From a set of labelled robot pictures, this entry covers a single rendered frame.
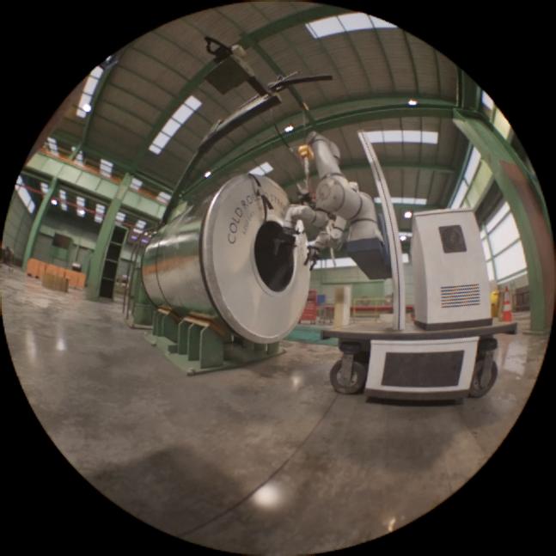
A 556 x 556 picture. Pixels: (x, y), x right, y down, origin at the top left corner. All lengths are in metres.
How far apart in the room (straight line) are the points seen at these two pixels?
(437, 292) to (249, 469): 0.85
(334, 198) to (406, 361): 0.71
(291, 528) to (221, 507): 0.13
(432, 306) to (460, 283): 0.16
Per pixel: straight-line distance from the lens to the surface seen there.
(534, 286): 3.03
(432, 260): 0.83
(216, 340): 1.08
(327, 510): 0.44
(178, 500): 0.45
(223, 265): 0.84
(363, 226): 0.86
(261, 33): 3.37
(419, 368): 0.75
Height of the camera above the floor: 0.39
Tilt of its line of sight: 11 degrees up
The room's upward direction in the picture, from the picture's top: 4 degrees clockwise
